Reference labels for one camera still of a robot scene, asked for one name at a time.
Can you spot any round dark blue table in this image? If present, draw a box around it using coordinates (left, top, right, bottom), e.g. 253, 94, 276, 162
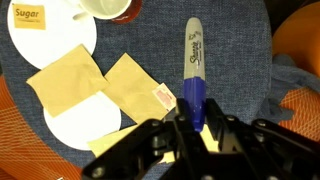
0, 0, 320, 180

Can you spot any orange patterned sofa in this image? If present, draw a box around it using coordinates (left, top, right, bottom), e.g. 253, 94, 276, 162
0, 74, 320, 180

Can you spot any red mug white inside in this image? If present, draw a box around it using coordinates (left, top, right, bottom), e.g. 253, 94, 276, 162
72, 0, 144, 25

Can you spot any yellow paper packet right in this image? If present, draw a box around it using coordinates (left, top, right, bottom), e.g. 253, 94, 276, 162
101, 52, 171, 125

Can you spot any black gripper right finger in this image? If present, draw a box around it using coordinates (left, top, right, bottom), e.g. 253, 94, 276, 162
205, 98, 320, 180

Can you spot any brown Sugar packet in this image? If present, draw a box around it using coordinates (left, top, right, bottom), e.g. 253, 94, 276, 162
12, 3, 47, 31

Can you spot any orange stool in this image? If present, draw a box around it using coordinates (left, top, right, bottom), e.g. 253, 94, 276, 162
271, 1, 320, 79

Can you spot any white round plate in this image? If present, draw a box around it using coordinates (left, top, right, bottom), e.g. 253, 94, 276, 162
7, 0, 98, 70
43, 90, 123, 152

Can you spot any pink sweetener packet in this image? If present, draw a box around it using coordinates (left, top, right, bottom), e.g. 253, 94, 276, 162
151, 83, 178, 112

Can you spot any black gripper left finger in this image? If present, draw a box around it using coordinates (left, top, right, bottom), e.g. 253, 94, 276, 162
81, 98, 210, 180

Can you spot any grey marker with blue cap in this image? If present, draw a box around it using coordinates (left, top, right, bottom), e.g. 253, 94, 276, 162
182, 17, 207, 133

